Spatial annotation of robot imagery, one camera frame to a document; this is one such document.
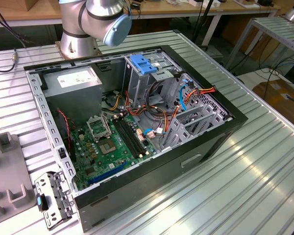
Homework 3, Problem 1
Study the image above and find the orange red yellow power wire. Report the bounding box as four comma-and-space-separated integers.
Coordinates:
183, 85, 216, 103

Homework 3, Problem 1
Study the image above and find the grey metal disk bay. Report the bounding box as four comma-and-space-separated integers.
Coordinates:
160, 104, 230, 151

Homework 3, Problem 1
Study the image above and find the black RAM slot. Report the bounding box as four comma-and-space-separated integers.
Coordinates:
122, 114, 148, 155
115, 116, 142, 157
119, 115, 145, 156
112, 117, 140, 159

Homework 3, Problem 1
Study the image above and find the grey optical drive cage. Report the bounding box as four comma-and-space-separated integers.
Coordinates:
122, 52, 184, 111

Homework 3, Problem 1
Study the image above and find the thin metal locking lever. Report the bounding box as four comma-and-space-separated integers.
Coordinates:
102, 114, 113, 138

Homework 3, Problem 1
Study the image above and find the CPU socket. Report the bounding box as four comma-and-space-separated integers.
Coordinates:
98, 139, 119, 155

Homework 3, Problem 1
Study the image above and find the blue plastic drive latch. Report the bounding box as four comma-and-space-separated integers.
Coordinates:
130, 55, 159, 76

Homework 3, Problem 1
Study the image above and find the green motherboard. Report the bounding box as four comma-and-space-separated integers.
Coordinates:
70, 114, 157, 191

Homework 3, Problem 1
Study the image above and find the black open PC case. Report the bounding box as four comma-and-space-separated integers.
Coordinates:
23, 45, 249, 233

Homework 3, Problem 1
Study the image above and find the blue expansion slot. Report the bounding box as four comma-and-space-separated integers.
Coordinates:
88, 161, 128, 186

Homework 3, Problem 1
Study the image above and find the grey power supply unit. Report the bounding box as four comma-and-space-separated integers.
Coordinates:
43, 66, 103, 123

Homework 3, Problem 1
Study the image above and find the black stand pole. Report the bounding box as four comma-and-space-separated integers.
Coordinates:
190, 0, 218, 51

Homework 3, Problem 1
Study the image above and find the brown cardboard box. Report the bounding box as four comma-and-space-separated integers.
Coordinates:
252, 79, 294, 123

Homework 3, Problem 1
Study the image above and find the black latch with blue tab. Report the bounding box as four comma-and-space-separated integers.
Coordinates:
36, 193, 49, 212

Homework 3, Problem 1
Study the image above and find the wooden desk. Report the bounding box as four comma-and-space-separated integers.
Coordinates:
0, 0, 281, 29

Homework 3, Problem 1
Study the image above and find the grey parts rack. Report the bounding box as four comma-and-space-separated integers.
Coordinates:
0, 132, 36, 227

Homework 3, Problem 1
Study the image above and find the short blue data wire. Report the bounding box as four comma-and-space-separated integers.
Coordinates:
144, 127, 168, 136

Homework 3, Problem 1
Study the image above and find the orange red wire bundle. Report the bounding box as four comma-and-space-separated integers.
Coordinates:
123, 90, 181, 134

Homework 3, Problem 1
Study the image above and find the yellow black wire bundle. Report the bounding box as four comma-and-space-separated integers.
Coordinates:
107, 94, 122, 111

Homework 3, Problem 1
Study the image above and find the metal socket cover frame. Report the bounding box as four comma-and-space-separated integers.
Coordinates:
86, 114, 113, 142

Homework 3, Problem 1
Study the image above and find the red black twisted fan wire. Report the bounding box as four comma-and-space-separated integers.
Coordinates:
56, 109, 73, 157

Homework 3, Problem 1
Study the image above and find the metal expansion card bracket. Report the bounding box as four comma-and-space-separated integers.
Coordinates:
34, 171, 74, 232

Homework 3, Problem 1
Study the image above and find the black cable with metal plug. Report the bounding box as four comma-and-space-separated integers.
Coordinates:
0, 9, 30, 73

